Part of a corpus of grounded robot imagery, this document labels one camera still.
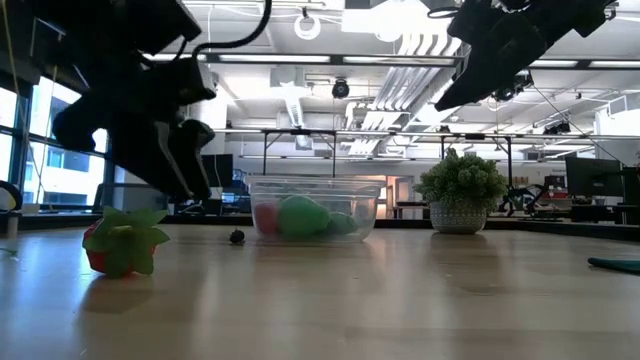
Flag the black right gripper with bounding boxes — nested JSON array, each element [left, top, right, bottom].
[[434, 0, 581, 112]]

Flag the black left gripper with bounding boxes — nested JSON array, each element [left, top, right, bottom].
[[52, 47, 216, 201]]

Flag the red toy strawberry green leaves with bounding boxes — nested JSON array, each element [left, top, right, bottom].
[[82, 205, 170, 279], [253, 200, 280, 236]]

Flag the green toy pear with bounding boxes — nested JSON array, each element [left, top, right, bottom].
[[277, 195, 332, 239]]

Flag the clear plastic tupperware container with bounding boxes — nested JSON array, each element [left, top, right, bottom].
[[247, 175, 386, 243]]

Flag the black computer monitor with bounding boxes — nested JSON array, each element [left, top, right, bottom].
[[565, 157, 624, 197], [622, 167, 640, 206], [202, 153, 234, 188]]

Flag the large office window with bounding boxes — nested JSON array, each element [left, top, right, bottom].
[[0, 74, 120, 209]]

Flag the green potted plant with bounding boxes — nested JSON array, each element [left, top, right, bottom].
[[413, 148, 509, 235]]

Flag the dark green cloth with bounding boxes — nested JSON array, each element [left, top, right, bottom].
[[587, 256, 640, 275]]

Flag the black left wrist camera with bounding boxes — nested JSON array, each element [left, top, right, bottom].
[[149, 55, 217, 106]]

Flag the black left wrist camera cable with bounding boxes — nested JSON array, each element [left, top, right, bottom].
[[191, 0, 274, 59]]

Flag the black metal rig frame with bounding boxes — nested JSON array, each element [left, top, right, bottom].
[[142, 49, 640, 70]]

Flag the white hanging ring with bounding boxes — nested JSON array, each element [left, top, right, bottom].
[[293, 12, 322, 41]]

